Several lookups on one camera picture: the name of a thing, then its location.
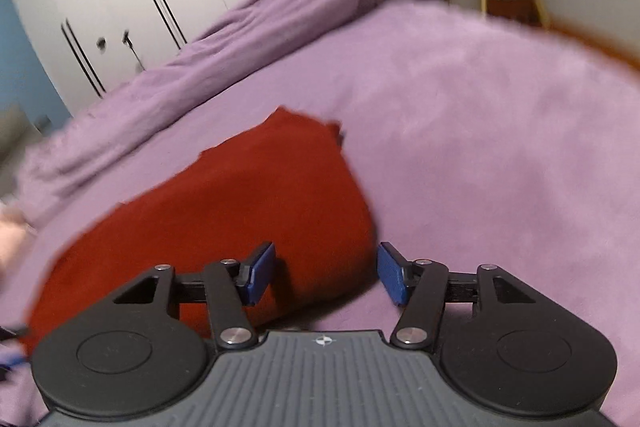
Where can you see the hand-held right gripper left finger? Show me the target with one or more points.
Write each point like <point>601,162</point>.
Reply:
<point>256,274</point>

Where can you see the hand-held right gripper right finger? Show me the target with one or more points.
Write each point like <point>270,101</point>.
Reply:
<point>392,274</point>

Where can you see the red knitted cardigan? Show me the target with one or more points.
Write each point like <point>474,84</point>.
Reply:
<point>200,217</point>

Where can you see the purple fleece bed blanket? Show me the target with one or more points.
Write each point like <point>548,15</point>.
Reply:
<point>475,157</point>

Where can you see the purple duvet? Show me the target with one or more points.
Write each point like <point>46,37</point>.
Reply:
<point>225,57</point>

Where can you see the pink plush toy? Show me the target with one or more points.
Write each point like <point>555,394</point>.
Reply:
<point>10,239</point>

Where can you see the grey padded headboard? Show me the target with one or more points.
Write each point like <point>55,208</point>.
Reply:
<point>12,137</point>

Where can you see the orange stool with white top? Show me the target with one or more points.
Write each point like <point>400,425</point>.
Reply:
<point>512,4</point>

